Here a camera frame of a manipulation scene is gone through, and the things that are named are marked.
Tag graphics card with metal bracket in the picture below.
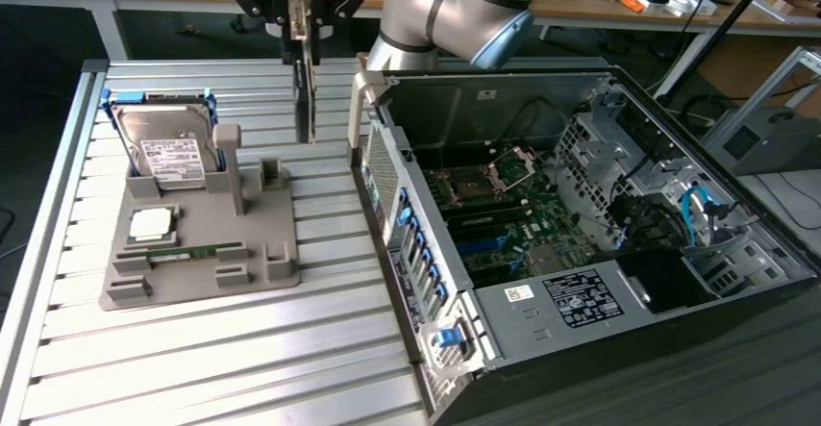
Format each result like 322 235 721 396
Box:
280 0 320 145

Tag open black PC case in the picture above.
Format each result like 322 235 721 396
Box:
348 58 821 426

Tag hard disk in blue caddy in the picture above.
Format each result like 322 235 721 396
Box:
102 88 223 191

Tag metal socket cover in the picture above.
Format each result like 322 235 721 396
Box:
485 145 539 191

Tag CPU socket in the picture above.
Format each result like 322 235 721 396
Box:
442 165 509 206

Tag silver CPU chip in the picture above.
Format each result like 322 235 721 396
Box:
127 208 179 243

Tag perforated metal disk bay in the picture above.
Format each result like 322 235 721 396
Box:
554 108 650 235

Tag green RAM stick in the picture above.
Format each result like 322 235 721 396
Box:
131 244 223 260

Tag blue expansion slot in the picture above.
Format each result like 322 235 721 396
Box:
458 236 511 257

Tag small white box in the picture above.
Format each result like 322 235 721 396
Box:
666 0 717 17

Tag green motherboard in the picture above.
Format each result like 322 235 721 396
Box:
419 149 617 276

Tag grey plastic parts rack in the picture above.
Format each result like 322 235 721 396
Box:
99 124 303 312

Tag black stand pole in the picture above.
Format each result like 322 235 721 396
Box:
652 0 789 100

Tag black cooling fan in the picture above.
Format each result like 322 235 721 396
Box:
606 194 681 249

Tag grey power supply unit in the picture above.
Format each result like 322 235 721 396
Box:
474 260 656 363

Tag grey computer tower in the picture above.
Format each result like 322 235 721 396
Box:
702 106 821 177

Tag grey metal disk bay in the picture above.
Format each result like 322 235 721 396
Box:
678 226 804 300

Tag beige case handle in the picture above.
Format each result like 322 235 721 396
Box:
347 70 394 149

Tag looped black wire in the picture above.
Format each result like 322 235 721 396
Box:
509 97 575 141

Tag blue disk wire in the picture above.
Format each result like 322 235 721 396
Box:
678 183 724 247

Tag aluminium profile frame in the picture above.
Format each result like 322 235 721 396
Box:
737 45 821 124

